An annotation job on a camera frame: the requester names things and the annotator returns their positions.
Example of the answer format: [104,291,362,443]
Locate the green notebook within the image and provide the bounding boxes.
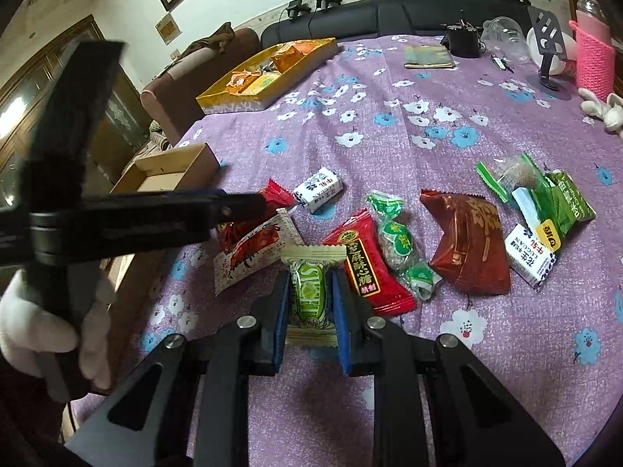
[403,45,456,70]

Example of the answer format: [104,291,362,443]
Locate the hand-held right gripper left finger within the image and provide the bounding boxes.
[65,270,293,467]

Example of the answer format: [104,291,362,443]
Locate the green white packet orange label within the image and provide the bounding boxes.
[511,187,565,254]

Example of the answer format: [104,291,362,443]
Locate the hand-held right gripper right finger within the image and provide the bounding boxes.
[331,272,568,467]

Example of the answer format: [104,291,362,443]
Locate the green white candy packet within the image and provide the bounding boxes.
[280,244,347,348]

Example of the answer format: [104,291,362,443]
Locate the white plush toy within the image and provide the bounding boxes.
[578,86,623,132]

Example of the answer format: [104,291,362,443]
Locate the yellow green snack packet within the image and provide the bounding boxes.
[250,74,283,93]

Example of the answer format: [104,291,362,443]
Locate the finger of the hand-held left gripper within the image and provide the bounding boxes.
[73,226,215,262]
[78,189,268,230]

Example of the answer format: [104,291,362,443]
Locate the red white snack packet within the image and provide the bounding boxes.
[213,208,305,297]

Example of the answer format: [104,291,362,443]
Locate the bottle with pink knitted sleeve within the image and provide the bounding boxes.
[568,0,616,103]

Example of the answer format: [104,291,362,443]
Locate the person's left hand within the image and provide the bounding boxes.
[0,271,115,391]

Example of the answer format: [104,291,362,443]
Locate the red packet with yellow label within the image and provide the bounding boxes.
[322,208,418,317]

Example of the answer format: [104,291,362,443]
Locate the dark red snack packet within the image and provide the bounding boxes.
[419,190,513,297]

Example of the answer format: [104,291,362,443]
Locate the small orange snack packet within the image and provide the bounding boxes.
[226,70,259,93]

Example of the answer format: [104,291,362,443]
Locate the clear green cake packet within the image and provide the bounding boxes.
[476,152,548,202]

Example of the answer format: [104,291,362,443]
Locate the black pouch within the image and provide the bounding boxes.
[440,22,485,58]

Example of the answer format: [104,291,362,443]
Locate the green twisted candy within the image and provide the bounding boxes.
[378,218,443,302]
[365,190,406,219]

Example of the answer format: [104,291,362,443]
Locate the clear plastic cup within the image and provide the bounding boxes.
[482,16,529,61]

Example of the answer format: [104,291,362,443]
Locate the brown cardboard box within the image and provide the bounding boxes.
[109,142,220,194]

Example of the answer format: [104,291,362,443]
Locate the white bowl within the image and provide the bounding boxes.
[527,29,579,66]

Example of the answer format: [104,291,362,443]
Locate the wooden wardrobe with glass doors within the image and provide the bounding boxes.
[0,14,147,215]

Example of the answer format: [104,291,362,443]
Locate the brown armchair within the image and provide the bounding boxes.
[140,26,261,147]

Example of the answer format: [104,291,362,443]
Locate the small red candy packet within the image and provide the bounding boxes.
[258,178,297,215]
[216,219,266,254]

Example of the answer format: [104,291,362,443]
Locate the dark green snack packet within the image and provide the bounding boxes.
[545,170,597,234]

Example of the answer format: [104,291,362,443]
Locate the large orange snack packet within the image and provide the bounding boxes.
[273,41,317,71]

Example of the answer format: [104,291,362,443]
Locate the framed wall certificate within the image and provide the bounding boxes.
[155,12,182,42]

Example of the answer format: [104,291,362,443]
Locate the black phone stand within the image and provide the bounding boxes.
[527,6,575,100]

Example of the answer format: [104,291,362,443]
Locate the brown cloth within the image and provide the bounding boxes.
[182,22,237,56]

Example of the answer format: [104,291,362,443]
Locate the white blue candy box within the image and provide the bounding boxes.
[292,166,344,214]
[503,224,558,293]

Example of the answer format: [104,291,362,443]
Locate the black sofa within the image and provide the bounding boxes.
[260,0,568,49]

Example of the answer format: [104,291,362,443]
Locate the yellow patterned box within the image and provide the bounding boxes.
[195,37,338,115]

